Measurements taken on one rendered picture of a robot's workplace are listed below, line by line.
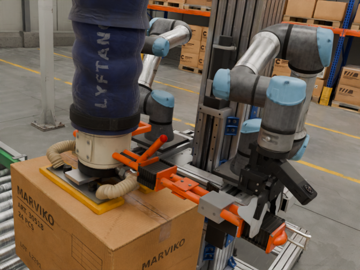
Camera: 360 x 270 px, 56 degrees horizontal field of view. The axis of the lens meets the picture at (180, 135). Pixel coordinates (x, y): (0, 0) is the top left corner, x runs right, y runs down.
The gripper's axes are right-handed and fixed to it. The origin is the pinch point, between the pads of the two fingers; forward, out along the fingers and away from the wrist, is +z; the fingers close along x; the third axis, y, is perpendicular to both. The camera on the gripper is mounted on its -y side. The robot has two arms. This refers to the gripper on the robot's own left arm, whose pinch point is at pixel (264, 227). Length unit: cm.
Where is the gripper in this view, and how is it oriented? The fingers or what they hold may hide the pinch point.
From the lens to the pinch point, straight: 85.7
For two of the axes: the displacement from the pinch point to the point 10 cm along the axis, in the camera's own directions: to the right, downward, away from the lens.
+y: -7.6, -3.0, 5.8
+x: -6.4, 1.9, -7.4
